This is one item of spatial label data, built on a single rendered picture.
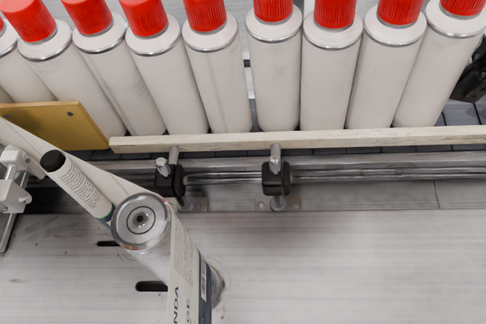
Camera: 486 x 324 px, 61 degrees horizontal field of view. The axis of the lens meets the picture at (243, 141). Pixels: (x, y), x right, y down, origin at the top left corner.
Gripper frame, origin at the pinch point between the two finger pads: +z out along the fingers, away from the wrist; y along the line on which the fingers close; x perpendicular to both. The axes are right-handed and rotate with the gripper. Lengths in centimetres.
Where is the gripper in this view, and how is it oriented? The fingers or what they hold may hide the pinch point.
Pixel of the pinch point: (471, 84)
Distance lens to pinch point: 49.0
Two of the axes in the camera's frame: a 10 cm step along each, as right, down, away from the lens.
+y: -0.3, 8.5, -5.2
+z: -2.4, 5.0, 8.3
